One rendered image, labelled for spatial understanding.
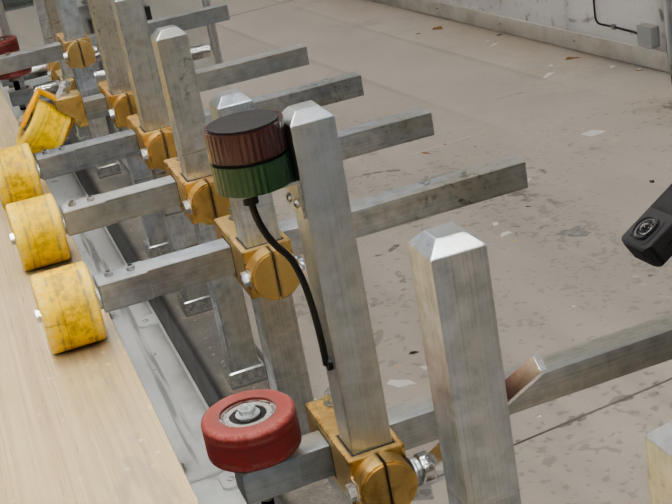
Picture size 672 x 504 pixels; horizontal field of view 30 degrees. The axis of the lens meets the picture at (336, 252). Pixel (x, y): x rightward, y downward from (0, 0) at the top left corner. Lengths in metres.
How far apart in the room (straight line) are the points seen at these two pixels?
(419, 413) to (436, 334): 0.37
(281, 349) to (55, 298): 0.23
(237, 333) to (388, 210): 0.31
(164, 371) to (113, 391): 0.66
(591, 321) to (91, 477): 2.21
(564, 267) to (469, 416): 2.67
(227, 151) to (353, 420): 0.25
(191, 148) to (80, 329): 0.30
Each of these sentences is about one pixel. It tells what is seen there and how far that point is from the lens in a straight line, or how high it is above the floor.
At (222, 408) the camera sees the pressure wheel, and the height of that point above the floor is 0.91.
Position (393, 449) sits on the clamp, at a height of 0.87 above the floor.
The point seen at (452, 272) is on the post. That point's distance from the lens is 0.71.
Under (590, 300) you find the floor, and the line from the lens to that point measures 3.22.
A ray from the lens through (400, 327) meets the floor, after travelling 3.20.
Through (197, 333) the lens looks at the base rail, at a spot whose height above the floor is 0.70.
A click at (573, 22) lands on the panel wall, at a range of 5.48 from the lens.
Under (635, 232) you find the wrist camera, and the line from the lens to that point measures 1.14.
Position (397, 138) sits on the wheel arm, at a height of 0.94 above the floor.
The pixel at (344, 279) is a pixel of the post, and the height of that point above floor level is 1.02.
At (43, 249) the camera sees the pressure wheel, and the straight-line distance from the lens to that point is 1.45.
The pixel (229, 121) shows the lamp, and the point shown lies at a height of 1.16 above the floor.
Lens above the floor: 1.41
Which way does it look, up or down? 22 degrees down
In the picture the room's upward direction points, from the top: 10 degrees counter-clockwise
